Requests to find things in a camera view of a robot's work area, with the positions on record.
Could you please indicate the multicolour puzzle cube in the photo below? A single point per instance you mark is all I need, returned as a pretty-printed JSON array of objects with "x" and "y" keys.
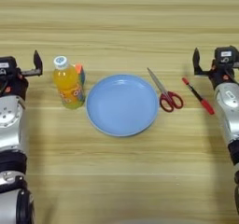
[{"x": 81, "y": 73}]

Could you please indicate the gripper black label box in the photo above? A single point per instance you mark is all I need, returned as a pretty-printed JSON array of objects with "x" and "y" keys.
[
  {"x": 226, "y": 56},
  {"x": 7, "y": 67}
]

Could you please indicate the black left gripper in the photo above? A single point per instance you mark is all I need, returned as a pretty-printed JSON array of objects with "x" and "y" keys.
[{"x": 17, "y": 86}]

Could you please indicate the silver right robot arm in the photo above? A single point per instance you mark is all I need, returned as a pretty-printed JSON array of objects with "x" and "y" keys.
[{"x": 228, "y": 112}]

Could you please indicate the orange juice bottle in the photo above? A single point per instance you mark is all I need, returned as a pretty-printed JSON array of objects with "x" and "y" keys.
[{"x": 67, "y": 86}]

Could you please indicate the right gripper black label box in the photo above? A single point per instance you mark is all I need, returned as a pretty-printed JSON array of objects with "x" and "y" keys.
[{"x": 226, "y": 56}]

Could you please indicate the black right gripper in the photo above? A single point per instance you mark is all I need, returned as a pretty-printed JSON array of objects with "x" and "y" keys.
[{"x": 221, "y": 76}]

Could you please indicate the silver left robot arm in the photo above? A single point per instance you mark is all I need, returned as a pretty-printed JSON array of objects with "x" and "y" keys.
[{"x": 11, "y": 125}]

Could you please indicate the blue round plate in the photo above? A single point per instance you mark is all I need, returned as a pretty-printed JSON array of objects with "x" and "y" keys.
[{"x": 122, "y": 104}]

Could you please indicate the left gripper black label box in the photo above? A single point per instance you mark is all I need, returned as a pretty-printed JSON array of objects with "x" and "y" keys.
[{"x": 7, "y": 67}]

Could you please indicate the red screwdriver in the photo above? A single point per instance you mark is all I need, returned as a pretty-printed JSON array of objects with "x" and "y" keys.
[{"x": 206, "y": 104}]

